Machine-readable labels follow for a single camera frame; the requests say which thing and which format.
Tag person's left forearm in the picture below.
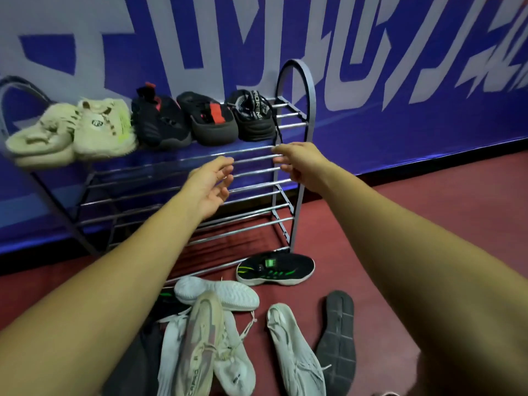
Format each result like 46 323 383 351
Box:
0 189 207 396

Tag person's right forearm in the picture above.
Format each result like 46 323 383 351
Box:
317 164 528 396

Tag white knit sneaker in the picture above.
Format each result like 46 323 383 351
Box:
156 311 191 396
266 303 331 396

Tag black shoe orange marks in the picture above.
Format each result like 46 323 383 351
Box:
101 325 153 396

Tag person's left hand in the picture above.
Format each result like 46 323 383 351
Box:
179 155 235 222

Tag grey white sneaker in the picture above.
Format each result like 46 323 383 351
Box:
212 310 258 396
173 276 261 313

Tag black strap sneaker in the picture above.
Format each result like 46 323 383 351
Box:
224 89 283 143

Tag black green sneaker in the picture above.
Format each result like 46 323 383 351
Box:
155 285 182 312
235 250 316 287

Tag blue printed wall banner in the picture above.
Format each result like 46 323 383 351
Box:
0 0 528 254

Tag person's right hand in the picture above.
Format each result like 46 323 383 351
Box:
271 142 333 194

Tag black orange sneaker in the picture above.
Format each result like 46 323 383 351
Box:
315 290 357 396

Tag tan chunky sneaker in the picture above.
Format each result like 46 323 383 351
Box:
173 291 227 396

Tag grey metal shoe rack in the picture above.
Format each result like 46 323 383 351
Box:
0 58 317 285

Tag beige knit sneaker plain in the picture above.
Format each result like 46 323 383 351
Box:
4 102 82 169

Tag beige sneaker green stripe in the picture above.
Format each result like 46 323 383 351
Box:
73 97 138 161

